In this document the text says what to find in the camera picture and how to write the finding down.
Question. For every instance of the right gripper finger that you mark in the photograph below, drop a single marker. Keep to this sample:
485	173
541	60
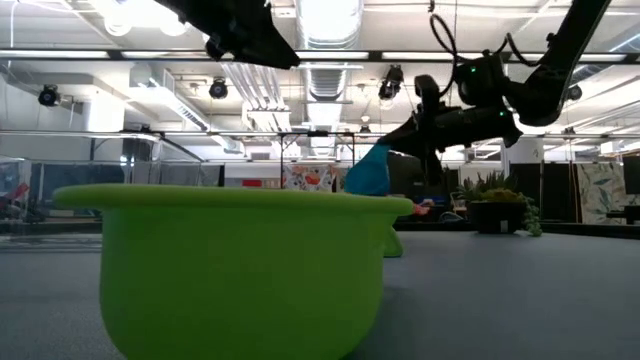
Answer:
431	160
415	132

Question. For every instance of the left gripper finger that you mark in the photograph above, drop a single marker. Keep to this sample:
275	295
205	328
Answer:
265	40

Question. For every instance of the blue measuring cup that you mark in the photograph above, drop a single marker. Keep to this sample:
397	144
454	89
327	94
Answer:
367	175

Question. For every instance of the green measuring cup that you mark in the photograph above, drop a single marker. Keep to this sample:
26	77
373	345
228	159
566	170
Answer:
240	280

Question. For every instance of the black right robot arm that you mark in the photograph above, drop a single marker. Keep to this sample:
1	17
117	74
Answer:
550	85

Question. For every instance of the black monitor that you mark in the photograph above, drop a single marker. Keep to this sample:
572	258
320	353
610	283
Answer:
632	175
405	180

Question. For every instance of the black planter with succulents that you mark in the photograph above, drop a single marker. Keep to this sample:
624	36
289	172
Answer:
495	217

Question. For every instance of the black partition panel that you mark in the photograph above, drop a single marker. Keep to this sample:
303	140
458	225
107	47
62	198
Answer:
555	190

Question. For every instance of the floral cloth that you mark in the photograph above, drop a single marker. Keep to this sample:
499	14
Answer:
310	180

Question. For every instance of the leaf patterned panel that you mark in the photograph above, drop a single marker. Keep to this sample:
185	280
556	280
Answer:
600	192

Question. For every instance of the red sign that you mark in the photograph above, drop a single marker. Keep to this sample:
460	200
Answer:
252	183

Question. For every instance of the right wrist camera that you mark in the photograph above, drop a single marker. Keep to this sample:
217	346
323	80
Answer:
427	92

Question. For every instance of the black ceiling camera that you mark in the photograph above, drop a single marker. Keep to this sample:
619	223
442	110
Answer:
391	82
218	89
49	95
574	92

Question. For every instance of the black overhead frame bar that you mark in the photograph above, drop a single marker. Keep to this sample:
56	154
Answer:
375	56

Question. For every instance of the grey horizontal rail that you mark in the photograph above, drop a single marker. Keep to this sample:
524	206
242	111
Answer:
250	134

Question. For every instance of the black metal stand frame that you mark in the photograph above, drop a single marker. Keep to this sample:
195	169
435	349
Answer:
318	134

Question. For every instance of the black table edge rail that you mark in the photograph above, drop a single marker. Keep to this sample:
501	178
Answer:
590	230

